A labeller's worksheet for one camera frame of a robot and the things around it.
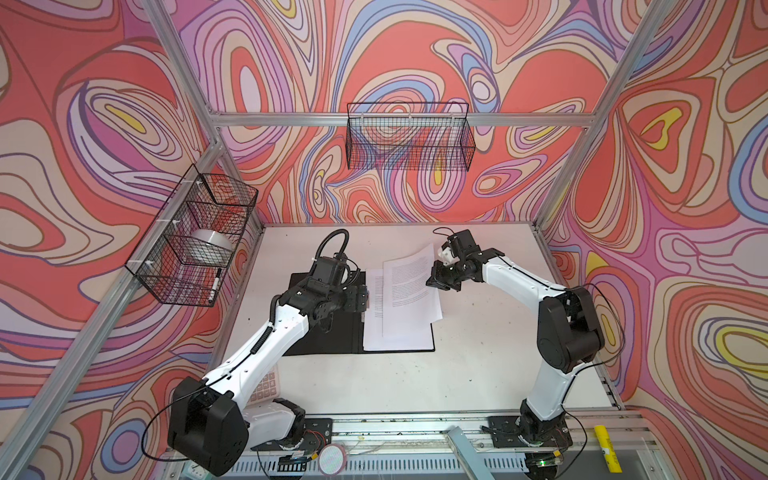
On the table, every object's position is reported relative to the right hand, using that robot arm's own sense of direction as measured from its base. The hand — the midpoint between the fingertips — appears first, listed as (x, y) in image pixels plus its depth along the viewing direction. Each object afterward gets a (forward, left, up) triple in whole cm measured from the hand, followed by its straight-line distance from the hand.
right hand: (428, 288), depth 91 cm
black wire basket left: (-2, +58, +27) cm, 64 cm away
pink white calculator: (-26, +46, -7) cm, 53 cm away
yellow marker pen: (-42, -39, -8) cm, 58 cm away
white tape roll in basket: (+1, +56, +25) cm, 61 cm away
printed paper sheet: (-13, +5, -8) cm, 16 cm away
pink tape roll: (-43, +27, -3) cm, 50 cm away
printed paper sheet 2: (-1, +7, -5) cm, 8 cm away
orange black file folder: (-10, +26, -9) cm, 29 cm away
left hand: (-5, +22, +7) cm, 23 cm away
